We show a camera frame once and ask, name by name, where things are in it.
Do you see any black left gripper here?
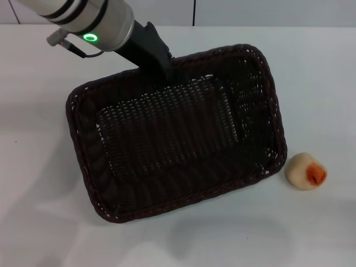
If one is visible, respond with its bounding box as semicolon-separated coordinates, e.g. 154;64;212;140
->
113;21;175;82

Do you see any dark brown woven basket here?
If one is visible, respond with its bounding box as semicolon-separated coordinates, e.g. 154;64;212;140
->
65;43;288;224

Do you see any beige bun with orange spot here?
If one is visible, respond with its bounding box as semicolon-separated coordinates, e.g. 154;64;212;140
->
285;152;328;191

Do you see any left arm cable with connector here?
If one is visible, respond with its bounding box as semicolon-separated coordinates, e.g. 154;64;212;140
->
46;28;105;58

